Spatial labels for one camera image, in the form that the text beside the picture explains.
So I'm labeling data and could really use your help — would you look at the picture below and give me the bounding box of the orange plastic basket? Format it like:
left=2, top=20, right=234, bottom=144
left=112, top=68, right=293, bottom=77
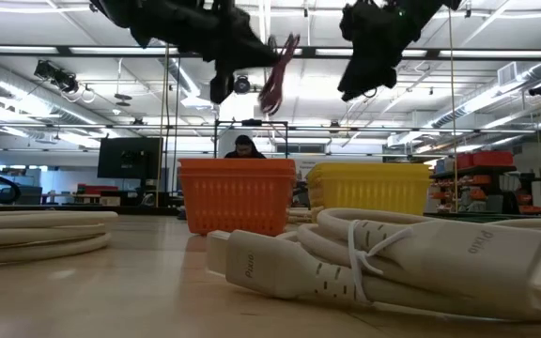
left=178, top=158, right=298, bottom=237

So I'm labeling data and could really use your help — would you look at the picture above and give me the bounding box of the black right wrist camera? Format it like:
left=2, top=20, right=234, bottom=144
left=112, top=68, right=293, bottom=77
left=338, top=59, right=397, bottom=102

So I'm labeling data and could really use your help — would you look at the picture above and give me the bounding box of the silver ventilation duct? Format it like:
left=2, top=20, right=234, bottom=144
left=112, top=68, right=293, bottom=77
left=0, top=55, right=126, bottom=140
left=432, top=60, right=541, bottom=131

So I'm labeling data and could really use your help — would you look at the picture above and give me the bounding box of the white cable tie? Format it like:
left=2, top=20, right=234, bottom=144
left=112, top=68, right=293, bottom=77
left=347, top=219, right=415, bottom=304

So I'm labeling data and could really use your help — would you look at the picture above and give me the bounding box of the black storage shelf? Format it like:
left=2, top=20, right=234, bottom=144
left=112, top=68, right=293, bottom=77
left=429, top=149, right=541, bottom=216

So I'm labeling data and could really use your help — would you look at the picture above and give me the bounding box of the person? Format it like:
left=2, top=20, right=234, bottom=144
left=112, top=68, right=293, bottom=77
left=224, top=134, right=267, bottom=160

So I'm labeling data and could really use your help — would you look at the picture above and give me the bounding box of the red storage bin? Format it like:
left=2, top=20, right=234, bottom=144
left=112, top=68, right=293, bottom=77
left=471, top=150, right=515, bottom=168

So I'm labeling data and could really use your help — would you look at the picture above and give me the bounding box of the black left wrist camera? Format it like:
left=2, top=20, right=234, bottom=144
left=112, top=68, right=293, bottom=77
left=209, top=63, right=235, bottom=105

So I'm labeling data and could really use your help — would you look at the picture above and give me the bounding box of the round black ceiling camera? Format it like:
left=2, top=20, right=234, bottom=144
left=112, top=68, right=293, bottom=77
left=232, top=74, right=252, bottom=95

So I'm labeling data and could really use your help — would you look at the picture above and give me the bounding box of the black overhead light beam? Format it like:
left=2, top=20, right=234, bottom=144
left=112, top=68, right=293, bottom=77
left=0, top=43, right=541, bottom=61

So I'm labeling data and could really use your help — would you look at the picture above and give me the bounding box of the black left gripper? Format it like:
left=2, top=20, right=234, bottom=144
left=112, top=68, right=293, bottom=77
left=176, top=0, right=282, bottom=68

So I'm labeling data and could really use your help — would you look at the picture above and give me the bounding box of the yellow plastic basket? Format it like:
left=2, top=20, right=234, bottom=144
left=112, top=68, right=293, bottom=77
left=305, top=161, right=434, bottom=217

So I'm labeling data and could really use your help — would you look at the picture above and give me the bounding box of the black ceiling camera with cables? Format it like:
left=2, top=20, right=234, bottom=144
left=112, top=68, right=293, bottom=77
left=34, top=59, right=97, bottom=104

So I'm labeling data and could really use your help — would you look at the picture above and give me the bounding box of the black metal stand frame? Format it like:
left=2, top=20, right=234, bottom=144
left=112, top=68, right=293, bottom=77
left=212, top=119, right=290, bottom=160

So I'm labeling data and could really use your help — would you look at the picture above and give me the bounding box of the red box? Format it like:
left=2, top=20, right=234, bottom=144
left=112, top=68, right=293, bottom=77
left=76, top=183, right=120, bottom=196

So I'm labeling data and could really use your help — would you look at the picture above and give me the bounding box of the red USB cable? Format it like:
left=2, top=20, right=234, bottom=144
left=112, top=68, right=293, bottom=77
left=257, top=32, right=301, bottom=117

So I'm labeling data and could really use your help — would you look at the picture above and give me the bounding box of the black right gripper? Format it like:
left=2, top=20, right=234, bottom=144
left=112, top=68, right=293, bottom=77
left=338, top=0, right=415, bottom=71

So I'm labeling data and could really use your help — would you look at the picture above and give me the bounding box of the white USB cable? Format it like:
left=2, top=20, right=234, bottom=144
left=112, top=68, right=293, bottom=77
left=206, top=207, right=541, bottom=325
left=0, top=209, right=120, bottom=269

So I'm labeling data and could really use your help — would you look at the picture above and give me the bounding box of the black monitor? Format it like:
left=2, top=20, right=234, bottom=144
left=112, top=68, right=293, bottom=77
left=97, top=136, right=164, bottom=180

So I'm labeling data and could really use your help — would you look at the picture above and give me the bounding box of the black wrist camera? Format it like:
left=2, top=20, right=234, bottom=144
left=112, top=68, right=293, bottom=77
left=338, top=59, right=397, bottom=102
left=209, top=63, right=235, bottom=105

